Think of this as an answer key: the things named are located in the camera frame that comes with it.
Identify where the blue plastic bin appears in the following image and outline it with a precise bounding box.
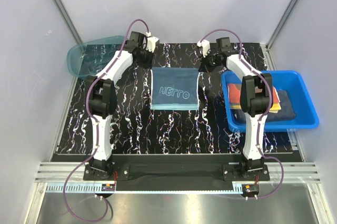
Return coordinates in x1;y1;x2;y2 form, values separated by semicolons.
221;70;319;132

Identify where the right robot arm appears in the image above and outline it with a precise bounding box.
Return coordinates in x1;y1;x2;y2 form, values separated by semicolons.
197;37;273;180

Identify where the purple cable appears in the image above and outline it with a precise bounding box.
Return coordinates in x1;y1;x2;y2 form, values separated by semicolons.
199;28;284;198
63;18;151;221

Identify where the teal mesh laundry basket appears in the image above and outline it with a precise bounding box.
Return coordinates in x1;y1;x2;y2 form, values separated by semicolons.
67;36;124;79

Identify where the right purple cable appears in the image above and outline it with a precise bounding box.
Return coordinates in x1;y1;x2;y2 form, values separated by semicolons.
199;28;284;198

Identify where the black marbled table mat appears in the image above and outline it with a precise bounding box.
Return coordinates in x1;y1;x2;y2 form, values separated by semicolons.
55;43;293;155

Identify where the teal hello towel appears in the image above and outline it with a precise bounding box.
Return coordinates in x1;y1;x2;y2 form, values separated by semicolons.
150;67;199;111

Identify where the dark blue towel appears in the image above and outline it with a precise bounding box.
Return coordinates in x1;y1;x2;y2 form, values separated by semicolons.
232;90;296;124

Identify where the aluminium frame rail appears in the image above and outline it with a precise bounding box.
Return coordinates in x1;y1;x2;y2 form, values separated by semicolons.
35;162;320;183

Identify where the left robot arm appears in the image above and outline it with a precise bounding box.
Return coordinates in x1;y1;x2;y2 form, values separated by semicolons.
85;31;159;180

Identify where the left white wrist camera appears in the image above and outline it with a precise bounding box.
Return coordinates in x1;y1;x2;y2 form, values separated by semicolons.
145;32;160;52

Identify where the yellow towel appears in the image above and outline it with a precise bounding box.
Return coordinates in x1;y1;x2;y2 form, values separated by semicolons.
230;103;281;113

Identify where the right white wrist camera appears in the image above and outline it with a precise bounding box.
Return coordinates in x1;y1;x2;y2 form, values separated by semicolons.
197;40;211;58

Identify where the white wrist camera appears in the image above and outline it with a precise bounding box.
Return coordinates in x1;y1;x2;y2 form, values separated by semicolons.
197;40;211;58
145;32;160;52

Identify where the orange towel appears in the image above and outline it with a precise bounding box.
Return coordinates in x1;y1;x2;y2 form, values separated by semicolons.
227;83;280;104

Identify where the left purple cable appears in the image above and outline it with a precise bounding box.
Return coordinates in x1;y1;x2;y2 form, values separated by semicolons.
63;18;151;221

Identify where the slotted cable duct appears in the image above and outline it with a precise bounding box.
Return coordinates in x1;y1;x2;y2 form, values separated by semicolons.
47;182;258;194

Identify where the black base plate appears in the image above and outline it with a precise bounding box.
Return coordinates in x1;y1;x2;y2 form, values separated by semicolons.
83;154;270;193

